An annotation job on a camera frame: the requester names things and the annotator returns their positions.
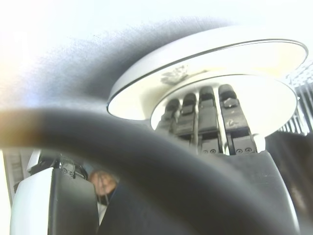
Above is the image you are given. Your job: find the silver wire dish rack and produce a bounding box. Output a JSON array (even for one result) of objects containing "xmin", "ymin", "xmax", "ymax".
[{"xmin": 278, "ymin": 57, "xmax": 313, "ymax": 138}]

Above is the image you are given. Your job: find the person in background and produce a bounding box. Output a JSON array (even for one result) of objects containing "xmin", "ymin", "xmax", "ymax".
[{"xmin": 88, "ymin": 168, "xmax": 120, "ymax": 221}]

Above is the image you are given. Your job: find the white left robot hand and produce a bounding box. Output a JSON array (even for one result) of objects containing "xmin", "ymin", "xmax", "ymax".
[{"xmin": 9, "ymin": 83, "xmax": 301, "ymax": 235}]

